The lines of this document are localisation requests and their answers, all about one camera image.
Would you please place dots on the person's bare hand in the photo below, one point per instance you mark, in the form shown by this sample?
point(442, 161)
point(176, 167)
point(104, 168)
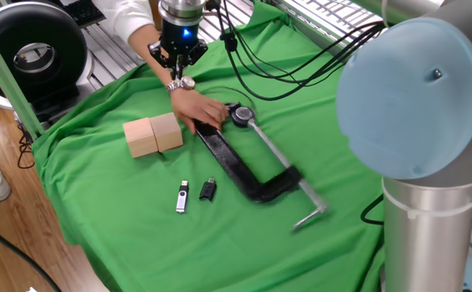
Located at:
point(195, 107)

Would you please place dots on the person's bare forearm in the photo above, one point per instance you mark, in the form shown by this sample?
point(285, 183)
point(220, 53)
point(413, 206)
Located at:
point(144, 42)

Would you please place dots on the black fuzzy microphone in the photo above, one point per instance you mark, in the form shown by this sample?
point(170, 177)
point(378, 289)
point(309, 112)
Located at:
point(229, 41)

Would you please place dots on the silver wristwatch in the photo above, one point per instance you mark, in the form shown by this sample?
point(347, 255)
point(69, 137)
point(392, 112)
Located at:
point(181, 83)

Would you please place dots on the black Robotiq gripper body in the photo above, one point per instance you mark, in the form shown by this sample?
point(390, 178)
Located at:
point(179, 38)

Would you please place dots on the light wooden block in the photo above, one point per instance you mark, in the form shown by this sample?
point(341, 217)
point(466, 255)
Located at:
point(140, 138)
point(167, 131)

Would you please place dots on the black keyboard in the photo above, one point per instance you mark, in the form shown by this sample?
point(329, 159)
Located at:
point(84, 12)

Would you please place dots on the black silver swivel USB drive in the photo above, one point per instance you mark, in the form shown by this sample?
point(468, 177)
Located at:
point(182, 200)

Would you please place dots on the short black USB dongle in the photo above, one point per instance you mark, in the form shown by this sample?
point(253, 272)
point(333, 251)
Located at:
point(207, 190)

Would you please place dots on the green frame post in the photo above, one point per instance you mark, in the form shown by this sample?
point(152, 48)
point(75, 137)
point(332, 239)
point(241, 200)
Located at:
point(13, 89)

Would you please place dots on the white USB drive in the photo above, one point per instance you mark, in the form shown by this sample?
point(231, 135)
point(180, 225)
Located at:
point(177, 73)

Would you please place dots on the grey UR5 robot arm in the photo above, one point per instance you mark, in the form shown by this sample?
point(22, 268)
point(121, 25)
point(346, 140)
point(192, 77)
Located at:
point(414, 97)

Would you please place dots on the green cloth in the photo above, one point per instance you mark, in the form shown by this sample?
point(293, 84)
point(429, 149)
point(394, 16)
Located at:
point(280, 243)

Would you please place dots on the black C-clamp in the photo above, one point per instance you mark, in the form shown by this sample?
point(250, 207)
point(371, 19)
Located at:
point(236, 166)

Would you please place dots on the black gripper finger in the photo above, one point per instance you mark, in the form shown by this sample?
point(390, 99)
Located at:
point(157, 50)
point(197, 50)

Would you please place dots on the white shirt sleeve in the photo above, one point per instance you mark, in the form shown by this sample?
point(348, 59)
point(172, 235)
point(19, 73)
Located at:
point(122, 16)

